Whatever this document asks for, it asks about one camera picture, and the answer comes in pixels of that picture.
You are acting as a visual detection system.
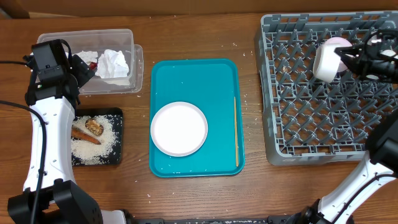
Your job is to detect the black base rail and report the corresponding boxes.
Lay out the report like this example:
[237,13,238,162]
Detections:
[132,215,290,224]

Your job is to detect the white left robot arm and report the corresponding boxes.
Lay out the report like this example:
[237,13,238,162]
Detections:
[7,39,134,223]

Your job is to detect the white rice pile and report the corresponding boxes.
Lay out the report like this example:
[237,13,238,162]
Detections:
[70,114,122,165]

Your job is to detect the white napkin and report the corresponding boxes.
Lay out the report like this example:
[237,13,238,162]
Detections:
[96,49,129,79]
[76,51,98,65]

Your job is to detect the wooden chopstick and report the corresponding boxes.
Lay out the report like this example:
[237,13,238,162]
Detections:
[233,96,239,167]

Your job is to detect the pink bowl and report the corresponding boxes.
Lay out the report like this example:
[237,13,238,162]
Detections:
[324,37,353,73]

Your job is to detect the cream bowl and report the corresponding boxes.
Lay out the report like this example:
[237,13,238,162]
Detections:
[313,43,347,83]

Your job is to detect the clear plastic bin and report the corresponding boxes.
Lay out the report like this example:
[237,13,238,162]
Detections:
[37,29,144,95]

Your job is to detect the brown crumbly food scrap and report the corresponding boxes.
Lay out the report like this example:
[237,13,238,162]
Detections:
[85,118,104,136]

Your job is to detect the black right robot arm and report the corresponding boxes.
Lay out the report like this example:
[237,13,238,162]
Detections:
[286,29,397,224]

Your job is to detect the teal serving tray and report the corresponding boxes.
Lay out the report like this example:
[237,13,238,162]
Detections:
[149,58,245,178]

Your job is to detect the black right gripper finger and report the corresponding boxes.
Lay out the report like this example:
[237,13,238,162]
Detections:
[334,45,363,58]
[341,54,366,77]

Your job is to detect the large white plate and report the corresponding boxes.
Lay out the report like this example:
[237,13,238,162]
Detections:
[150,101,208,157]

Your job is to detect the black tray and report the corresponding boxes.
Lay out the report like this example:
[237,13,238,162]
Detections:
[70,107,124,166]

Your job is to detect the orange carrot piece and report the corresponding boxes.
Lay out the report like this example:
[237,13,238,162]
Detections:
[71,128,101,145]

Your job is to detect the grey dish rack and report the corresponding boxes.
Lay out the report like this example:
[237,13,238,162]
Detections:
[255,11,397,166]

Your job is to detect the red snack wrapper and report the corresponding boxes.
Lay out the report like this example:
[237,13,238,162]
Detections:
[89,62,98,70]

